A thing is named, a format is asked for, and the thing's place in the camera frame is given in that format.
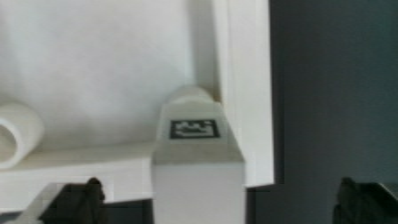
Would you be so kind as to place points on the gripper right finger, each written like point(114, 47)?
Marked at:
point(366, 203)

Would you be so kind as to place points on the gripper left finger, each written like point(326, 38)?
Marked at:
point(77, 207)

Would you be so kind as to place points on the white table leg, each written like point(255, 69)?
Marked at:
point(198, 163)

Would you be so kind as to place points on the white square tabletop part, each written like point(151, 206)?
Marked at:
point(98, 56)

